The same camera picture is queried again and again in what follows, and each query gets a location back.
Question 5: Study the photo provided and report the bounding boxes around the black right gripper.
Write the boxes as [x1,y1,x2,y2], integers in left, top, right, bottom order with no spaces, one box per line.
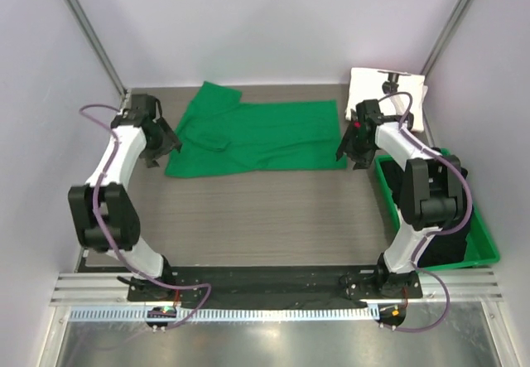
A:
[335,124,378,170]

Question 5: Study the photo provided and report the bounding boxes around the green t shirt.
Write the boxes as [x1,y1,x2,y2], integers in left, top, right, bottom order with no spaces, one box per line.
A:
[165,82,347,179]

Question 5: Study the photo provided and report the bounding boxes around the green plastic bin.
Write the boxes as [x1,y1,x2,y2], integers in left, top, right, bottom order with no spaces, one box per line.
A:
[374,155,500,271]

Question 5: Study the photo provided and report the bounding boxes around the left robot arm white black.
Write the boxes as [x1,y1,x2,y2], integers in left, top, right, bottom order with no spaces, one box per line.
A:
[68,94,182,300]

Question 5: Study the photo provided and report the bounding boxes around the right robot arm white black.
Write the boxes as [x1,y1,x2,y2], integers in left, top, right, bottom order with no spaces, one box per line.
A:
[335,99,472,297]

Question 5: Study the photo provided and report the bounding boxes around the folded white printed t shirt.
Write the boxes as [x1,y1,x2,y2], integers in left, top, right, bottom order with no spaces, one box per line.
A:
[344,67,428,133]

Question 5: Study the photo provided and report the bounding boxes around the black t shirt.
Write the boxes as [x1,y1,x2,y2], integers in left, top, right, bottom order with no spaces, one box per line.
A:
[380,159,471,268]

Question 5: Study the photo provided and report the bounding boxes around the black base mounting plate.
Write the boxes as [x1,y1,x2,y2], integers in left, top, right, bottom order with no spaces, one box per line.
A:
[119,265,423,324]

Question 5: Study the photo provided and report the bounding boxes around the white slotted cable duct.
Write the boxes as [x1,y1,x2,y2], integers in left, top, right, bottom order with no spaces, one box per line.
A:
[69,305,379,323]

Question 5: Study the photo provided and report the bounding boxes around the aluminium frame rail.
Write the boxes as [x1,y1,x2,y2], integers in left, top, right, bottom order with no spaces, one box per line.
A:
[50,268,503,307]

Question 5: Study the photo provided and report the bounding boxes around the left aluminium corner post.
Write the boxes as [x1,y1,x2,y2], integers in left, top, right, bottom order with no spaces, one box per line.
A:
[65,0,128,101]

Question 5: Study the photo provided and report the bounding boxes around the aluminium corner post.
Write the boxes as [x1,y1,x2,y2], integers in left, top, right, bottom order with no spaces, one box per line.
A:
[421,0,474,78]
[65,0,128,101]

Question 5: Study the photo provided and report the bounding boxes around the right aluminium corner post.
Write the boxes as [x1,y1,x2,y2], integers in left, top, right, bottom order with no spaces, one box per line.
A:
[421,0,474,78]

